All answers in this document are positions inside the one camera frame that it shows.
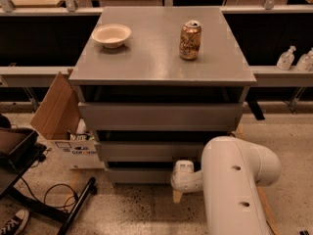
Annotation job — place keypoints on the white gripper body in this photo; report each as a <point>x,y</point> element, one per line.
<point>183,170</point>

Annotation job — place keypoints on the grey bottom drawer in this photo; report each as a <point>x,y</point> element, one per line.
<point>139,176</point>

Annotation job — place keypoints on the grey drawer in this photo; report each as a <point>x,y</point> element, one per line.
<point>139,176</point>
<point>147,151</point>
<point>161,117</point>

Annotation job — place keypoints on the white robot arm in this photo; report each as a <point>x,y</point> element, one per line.
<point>231,171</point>

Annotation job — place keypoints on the grey middle drawer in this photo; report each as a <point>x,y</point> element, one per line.
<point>147,151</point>

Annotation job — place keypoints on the grey drawer cabinet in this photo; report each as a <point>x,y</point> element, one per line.
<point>159,94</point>

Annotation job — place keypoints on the grey top drawer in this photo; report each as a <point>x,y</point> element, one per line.
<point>161,117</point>

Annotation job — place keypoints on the open cardboard box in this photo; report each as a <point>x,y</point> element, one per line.
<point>59,121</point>

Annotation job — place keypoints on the gold soda can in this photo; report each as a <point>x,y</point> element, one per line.
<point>190,40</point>

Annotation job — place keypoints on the clear pump bottle left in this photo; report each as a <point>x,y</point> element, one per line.
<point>286,59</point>

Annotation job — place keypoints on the clear pump bottle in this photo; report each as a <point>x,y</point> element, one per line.
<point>305,63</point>
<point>286,59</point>

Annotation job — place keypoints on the white paper bowl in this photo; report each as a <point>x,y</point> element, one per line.
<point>111,35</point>

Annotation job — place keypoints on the black and white sneaker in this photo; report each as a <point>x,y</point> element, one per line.
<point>16,224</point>

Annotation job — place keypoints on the clear pump bottle right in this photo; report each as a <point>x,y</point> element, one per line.
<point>305,63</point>

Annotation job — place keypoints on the black tray on cart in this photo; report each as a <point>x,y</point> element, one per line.
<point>14,142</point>

